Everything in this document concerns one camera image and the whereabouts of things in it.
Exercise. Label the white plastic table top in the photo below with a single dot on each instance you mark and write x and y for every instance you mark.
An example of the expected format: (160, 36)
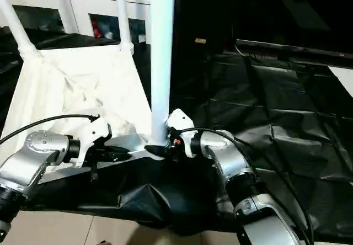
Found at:
(77, 90)

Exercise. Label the white plastic table leg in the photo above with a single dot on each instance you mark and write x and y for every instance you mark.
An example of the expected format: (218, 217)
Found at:
(123, 13)
(161, 57)
(14, 19)

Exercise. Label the small yellow tag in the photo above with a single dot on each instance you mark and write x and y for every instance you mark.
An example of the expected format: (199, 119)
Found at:
(200, 41)

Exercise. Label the black plastic mat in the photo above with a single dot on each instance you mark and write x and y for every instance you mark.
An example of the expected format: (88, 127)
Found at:
(287, 123)

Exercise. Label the red bottle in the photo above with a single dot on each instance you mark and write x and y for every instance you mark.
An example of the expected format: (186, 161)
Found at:
(96, 30)

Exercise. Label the black bar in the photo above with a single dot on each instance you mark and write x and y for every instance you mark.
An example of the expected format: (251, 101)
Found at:
(292, 51)

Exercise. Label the white cabinet with glass doors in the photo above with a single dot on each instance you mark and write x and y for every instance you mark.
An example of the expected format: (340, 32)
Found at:
(55, 5)

